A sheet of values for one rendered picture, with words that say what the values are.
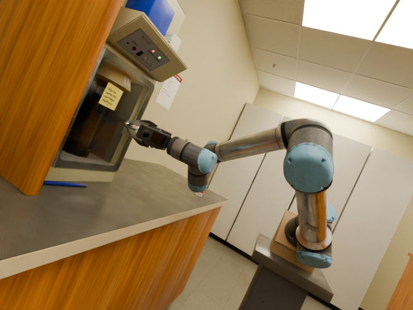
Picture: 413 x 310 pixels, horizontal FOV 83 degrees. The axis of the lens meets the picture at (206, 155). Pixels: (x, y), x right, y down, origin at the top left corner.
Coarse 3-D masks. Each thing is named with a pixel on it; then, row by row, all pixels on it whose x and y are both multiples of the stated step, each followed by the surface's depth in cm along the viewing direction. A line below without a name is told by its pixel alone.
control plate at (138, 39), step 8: (136, 32) 69; (120, 40) 70; (128, 40) 71; (136, 40) 72; (144, 40) 73; (128, 48) 74; (136, 48) 75; (144, 48) 76; (152, 48) 77; (136, 56) 78; (144, 56) 80; (152, 56) 81; (160, 56) 82; (144, 64) 83; (160, 64) 86
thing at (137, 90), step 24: (96, 72) 71; (120, 72) 79; (96, 96) 74; (144, 96) 94; (96, 120) 78; (120, 120) 88; (72, 144) 74; (96, 144) 82; (120, 144) 93; (72, 168) 77; (96, 168) 87
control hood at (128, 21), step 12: (120, 12) 67; (132, 12) 66; (120, 24) 66; (132, 24) 66; (144, 24) 67; (108, 36) 68; (120, 36) 69; (156, 36) 73; (120, 48) 73; (168, 48) 80; (132, 60) 81; (180, 60) 88; (156, 72) 90; (168, 72) 92; (180, 72) 95
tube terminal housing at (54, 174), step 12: (168, 0) 86; (180, 12) 94; (180, 24) 97; (108, 48) 72; (144, 72) 90; (60, 168) 75; (48, 180) 73; (60, 180) 77; (72, 180) 81; (84, 180) 86; (96, 180) 91; (108, 180) 97
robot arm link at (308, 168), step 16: (304, 128) 64; (320, 128) 63; (288, 144) 65; (304, 144) 58; (320, 144) 58; (288, 160) 59; (304, 160) 56; (320, 160) 55; (288, 176) 60; (304, 176) 58; (320, 176) 56; (304, 192) 61; (320, 192) 62; (304, 208) 69; (320, 208) 68; (304, 224) 74; (320, 224) 72; (304, 240) 80; (320, 240) 77; (304, 256) 80; (320, 256) 78
